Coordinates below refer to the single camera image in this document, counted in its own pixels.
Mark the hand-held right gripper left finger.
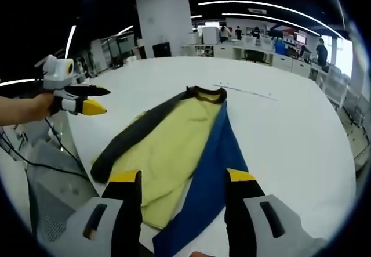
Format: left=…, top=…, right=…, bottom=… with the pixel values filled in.
left=62, top=169, right=143, bottom=257

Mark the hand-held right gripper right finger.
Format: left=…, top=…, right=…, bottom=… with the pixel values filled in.
left=224, top=168, right=328, bottom=257

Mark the yellow blue black garment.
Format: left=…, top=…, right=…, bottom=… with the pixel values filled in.
left=89, top=85, right=250, bottom=257

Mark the thin grey template line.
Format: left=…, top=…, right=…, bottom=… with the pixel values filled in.
left=213, top=82, right=278, bottom=101

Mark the person's left hand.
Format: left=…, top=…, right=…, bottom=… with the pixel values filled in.
left=27, top=93, right=59, bottom=121

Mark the grey mesh computer case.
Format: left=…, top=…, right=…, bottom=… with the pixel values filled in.
left=26, top=139, right=101, bottom=242

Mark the black cabinet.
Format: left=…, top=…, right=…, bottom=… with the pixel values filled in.
left=152, top=42, right=172, bottom=58

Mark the white square pillar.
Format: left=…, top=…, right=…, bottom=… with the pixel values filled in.
left=136, top=0, right=192, bottom=59

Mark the white box cabinet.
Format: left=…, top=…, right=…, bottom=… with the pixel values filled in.
left=201, top=26, right=220, bottom=45

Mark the long ceiling light strip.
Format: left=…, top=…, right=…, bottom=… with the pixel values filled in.
left=198, top=0, right=321, bottom=37
left=221, top=12, right=319, bottom=36

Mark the black office chair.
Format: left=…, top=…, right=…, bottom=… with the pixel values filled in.
left=245, top=49, right=267, bottom=64

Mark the white mesh chair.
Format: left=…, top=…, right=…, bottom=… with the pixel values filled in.
left=323, top=64, right=350, bottom=107

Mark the row of white desks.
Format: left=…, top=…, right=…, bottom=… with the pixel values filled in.
left=181, top=38, right=328, bottom=81

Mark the blue container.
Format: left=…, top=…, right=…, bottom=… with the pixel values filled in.
left=274, top=40, right=287, bottom=55

